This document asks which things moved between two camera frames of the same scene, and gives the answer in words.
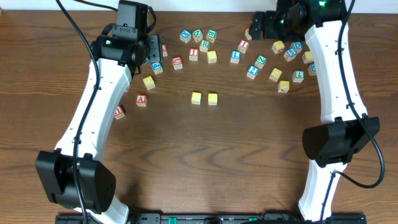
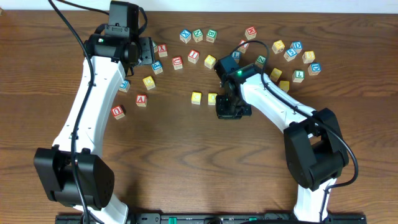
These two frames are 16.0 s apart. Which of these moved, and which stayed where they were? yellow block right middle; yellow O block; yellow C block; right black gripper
Moved: right black gripper
Stayed: yellow block right middle; yellow C block; yellow O block
